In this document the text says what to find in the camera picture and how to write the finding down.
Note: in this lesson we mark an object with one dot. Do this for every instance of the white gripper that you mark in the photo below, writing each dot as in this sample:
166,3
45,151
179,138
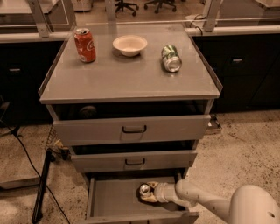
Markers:
159,192

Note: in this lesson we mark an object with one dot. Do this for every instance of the orange soda can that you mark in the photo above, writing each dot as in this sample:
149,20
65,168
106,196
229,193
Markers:
145,190

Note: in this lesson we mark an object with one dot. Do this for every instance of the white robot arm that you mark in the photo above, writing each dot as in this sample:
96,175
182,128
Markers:
249,204

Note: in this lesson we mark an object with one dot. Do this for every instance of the bottom grey drawer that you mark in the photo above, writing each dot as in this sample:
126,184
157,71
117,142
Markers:
113,198

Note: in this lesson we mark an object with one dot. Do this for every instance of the grey drawer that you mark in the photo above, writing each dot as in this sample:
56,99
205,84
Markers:
132,122
133,156
113,198

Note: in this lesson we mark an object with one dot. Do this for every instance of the middle grey drawer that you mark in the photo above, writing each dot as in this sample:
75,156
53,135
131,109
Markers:
133,156

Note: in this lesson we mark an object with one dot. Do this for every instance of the grey drawer cabinet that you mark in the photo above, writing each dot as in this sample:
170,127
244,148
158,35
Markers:
113,77

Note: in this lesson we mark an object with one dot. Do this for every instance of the top grey drawer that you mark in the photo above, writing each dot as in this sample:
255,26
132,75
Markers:
132,122

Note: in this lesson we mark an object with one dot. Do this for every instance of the dark round object in drawer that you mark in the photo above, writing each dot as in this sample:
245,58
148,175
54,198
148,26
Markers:
87,112

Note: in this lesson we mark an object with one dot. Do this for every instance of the green soda can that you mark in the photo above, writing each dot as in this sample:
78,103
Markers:
171,60

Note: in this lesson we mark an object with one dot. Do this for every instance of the red soda can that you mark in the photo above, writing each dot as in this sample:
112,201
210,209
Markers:
85,45

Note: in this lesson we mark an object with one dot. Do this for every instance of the black floor stand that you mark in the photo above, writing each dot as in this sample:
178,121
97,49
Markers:
37,214

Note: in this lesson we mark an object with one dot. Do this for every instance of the white bowl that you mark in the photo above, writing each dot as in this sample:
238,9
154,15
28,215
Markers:
130,45

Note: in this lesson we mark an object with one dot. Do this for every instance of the black office chair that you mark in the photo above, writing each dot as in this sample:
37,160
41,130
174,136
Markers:
160,3
121,5

